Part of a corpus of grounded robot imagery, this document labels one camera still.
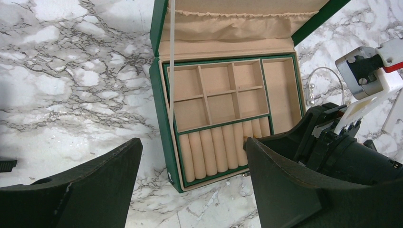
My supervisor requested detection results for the green jewelry box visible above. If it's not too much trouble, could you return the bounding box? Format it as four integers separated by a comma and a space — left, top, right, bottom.
149, 0, 346, 193

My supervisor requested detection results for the white dry-erase board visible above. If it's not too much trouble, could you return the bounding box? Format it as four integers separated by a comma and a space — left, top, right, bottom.
0, 158, 18, 173

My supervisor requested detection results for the white plastic bracket piece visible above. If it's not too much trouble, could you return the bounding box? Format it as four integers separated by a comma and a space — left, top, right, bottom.
382, 89, 403, 133

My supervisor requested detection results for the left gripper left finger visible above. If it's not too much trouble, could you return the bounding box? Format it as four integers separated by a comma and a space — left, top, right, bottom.
0, 138, 143, 228

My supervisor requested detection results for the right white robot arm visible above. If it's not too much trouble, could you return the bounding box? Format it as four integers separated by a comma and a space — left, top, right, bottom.
259, 103, 403, 185

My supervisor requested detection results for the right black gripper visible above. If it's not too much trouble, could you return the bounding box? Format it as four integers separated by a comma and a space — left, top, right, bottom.
258, 102, 363, 171

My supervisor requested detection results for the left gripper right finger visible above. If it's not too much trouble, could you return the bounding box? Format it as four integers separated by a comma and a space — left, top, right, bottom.
245, 138, 403, 228

